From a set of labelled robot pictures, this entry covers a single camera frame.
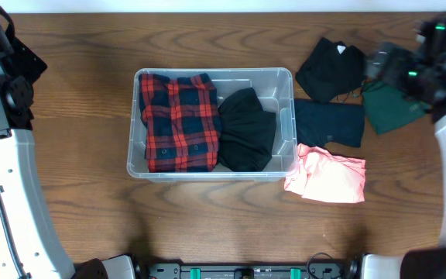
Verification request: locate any dark green garment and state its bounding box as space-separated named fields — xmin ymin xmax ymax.
xmin=362 ymin=81 xmax=429 ymax=135

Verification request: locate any black garment with tag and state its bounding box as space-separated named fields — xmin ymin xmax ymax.
xmin=295 ymin=37 xmax=366 ymax=103

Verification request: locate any dark navy garment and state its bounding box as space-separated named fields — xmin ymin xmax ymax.
xmin=294 ymin=98 xmax=365 ymax=148

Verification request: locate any red navy plaid cloth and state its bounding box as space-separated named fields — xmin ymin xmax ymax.
xmin=138 ymin=73 xmax=222 ymax=173

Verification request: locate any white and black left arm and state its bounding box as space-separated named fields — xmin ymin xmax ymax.
xmin=0 ymin=6 xmax=136 ymax=279

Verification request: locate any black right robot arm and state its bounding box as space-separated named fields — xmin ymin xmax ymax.
xmin=348 ymin=15 xmax=446 ymax=279

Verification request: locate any clear plastic storage container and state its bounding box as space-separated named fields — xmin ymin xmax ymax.
xmin=126 ymin=67 xmax=297 ymax=183

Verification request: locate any coral pink crumpled cloth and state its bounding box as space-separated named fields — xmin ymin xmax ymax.
xmin=284 ymin=143 xmax=366 ymax=204

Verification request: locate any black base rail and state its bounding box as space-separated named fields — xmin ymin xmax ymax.
xmin=146 ymin=260 xmax=358 ymax=279

